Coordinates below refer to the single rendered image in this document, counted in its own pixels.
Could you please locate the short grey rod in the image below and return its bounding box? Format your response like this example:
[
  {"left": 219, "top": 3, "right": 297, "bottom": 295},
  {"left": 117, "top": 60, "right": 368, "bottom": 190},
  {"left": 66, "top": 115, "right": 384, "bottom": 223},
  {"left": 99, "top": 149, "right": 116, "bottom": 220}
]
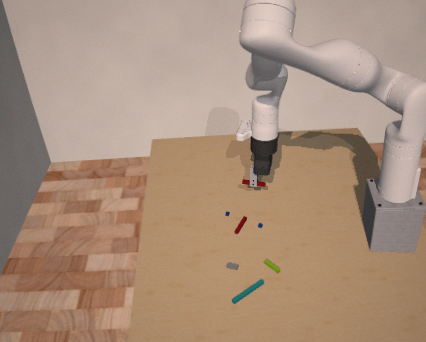
[{"left": 227, "top": 263, "right": 238, "bottom": 270}]

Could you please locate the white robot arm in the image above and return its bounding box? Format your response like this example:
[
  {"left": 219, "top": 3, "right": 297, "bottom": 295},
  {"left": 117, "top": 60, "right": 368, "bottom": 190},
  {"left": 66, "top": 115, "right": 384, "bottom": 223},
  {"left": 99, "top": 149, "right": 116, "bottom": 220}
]
[{"left": 239, "top": 0, "right": 426, "bottom": 203}]

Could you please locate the red rod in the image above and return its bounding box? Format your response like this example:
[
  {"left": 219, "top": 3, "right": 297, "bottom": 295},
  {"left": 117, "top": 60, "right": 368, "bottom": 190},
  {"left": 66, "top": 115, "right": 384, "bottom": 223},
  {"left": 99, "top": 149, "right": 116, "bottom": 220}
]
[
  {"left": 242, "top": 179, "right": 266, "bottom": 187},
  {"left": 235, "top": 216, "right": 247, "bottom": 234}
]

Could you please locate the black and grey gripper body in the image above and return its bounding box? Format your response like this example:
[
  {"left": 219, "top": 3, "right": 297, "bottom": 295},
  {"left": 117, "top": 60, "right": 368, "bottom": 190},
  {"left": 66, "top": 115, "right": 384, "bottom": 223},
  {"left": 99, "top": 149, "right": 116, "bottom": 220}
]
[{"left": 236, "top": 119, "right": 279, "bottom": 176}]

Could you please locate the turquoise rod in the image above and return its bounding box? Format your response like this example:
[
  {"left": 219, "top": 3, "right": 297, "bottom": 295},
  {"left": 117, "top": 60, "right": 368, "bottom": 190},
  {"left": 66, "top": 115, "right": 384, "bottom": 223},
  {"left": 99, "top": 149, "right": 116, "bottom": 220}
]
[{"left": 232, "top": 279, "right": 264, "bottom": 304}]

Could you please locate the lime green rod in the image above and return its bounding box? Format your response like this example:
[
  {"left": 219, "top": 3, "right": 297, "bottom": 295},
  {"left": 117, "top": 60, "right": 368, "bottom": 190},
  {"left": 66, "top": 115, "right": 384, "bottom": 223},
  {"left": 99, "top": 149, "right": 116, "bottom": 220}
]
[{"left": 264, "top": 259, "right": 280, "bottom": 273}]

